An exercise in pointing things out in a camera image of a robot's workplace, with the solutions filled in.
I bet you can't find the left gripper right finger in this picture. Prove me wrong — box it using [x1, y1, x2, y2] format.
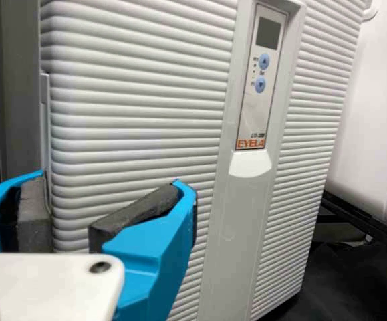
[88, 178, 199, 321]

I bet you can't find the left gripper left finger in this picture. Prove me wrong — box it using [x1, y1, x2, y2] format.
[0, 169, 55, 254]

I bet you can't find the incubator door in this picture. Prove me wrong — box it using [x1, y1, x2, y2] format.
[39, 0, 372, 321]

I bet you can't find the white box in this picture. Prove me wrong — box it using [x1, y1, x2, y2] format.
[326, 0, 387, 235]

